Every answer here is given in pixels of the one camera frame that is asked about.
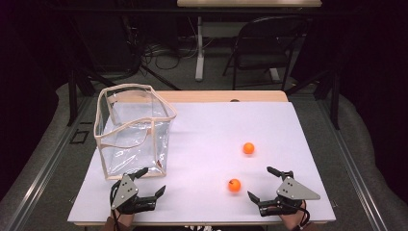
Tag clear plastic bag beige trim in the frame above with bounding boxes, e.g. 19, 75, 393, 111
93, 83, 178, 181

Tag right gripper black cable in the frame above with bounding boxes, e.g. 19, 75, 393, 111
282, 199, 312, 230

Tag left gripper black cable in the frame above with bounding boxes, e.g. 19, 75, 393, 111
109, 180, 121, 231

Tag orange ball with dark mark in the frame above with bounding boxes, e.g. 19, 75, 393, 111
227, 178, 242, 193

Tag black metal stand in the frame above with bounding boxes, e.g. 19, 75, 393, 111
66, 68, 97, 127
285, 68, 341, 131

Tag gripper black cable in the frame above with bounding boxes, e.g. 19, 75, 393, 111
109, 180, 121, 231
282, 199, 312, 230

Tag bundle of floor cables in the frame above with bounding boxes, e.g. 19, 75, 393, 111
140, 38, 200, 71

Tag person's right hand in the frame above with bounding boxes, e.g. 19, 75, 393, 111
278, 205, 311, 231

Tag black floor socket plate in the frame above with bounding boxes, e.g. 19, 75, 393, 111
69, 129, 90, 145

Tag white-legged desk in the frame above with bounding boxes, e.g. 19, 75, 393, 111
176, 0, 322, 82

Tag black tripod legs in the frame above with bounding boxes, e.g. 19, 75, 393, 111
128, 62, 181, 91

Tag plain orange ball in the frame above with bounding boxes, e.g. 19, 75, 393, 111
242, 141, 256, 155

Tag person's left hand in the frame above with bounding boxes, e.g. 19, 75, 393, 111
111, 209, 135, 227

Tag black folding chair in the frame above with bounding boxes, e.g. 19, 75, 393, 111
222, 14, 309, 91

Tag white table sheet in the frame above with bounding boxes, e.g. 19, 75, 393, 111
67, 101, 337, 223

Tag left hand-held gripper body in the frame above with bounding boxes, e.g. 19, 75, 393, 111
110, 173, 159, 216

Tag light wooden table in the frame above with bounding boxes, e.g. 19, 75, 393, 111
72, 90, 337, 227

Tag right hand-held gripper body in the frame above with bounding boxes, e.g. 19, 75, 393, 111
258, 175, 321, 217

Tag metal floor rail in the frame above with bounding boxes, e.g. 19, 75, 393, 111
316, 95, 390, 231
4, 95, 94, 231

